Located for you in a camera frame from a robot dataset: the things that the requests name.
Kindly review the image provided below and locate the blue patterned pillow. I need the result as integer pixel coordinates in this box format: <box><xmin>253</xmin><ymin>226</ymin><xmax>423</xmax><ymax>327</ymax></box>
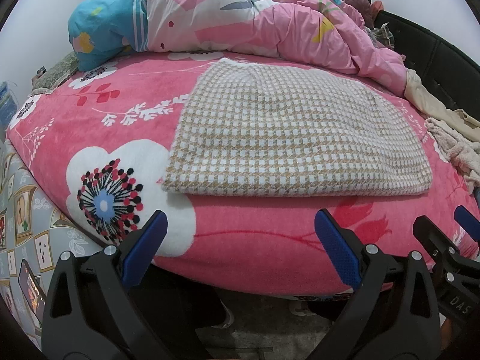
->
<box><xmin>67</xmin><ymin>0</ymin><xmax>148</xmax><ymax>72</ymax></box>

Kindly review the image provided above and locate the beige white houndstooth sweater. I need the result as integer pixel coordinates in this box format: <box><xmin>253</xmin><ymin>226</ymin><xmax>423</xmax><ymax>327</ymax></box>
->
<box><xmin>163</xmin><ymin>58</ymin><xmax>433</xmax><ymax>197</ymax></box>

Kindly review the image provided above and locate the black bed headboard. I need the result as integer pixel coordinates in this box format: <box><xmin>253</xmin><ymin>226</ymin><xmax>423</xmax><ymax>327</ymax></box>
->
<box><xmin>375</xmin><ymin>10</ymin><xmax>480</xmax><ymax>119</ymax></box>

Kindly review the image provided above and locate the grey green knitted cloth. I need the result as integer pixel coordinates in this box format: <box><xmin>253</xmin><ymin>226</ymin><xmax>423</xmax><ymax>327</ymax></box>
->
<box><xmin>30</xmin><ymin>52</ymin><xmax>79</xmax><ymax>95</ymax></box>

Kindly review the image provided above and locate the fluffy cream towel garment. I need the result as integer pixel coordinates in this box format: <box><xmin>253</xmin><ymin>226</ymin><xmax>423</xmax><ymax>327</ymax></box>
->
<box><xmin>425</xmin><ymin>117</ymin><xmax>479</xmax><ymax>194</ymax></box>

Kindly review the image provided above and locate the cream beige garment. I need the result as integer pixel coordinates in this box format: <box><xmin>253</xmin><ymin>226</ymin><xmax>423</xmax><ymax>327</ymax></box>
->
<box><xmin>403</xmin><ymin>69</ymin><xmax>480</xmax><ymax>142</ymax></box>

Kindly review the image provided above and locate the pink floral bed blanket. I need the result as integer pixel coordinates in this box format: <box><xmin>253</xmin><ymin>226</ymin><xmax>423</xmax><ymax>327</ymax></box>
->
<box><xmin>7</xmin><ymin>52</ymin><xmax>479</xmax><ymax>296</ymax></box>

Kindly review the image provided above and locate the pink cartoon quilt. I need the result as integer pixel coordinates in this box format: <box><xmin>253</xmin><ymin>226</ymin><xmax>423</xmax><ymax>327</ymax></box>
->
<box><xmin>130</xmin><ymin>0</ymin><xmax>407</xmax><ymax>95</ymax></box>

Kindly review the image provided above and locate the grey patterned floor mat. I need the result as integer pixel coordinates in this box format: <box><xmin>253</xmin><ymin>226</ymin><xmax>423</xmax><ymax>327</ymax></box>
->
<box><xmin>1</xmin><ymin>139</ymin><xmax>107</xmax><ymax>349</ymax></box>

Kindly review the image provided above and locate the smartphone with lit screen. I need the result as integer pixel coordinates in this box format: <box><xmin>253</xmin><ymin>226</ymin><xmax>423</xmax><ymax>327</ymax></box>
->
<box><xmin>18</xmin><ymin>258</ymin><xmax>47</xmax><ymax>329</ymax></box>

